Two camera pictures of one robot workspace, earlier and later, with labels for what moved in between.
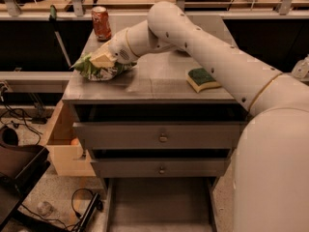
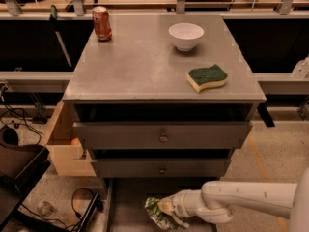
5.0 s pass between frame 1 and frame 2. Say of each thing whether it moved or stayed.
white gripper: moved
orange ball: stayed
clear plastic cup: stayed
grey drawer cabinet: stayed
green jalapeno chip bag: moved
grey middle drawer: stayed
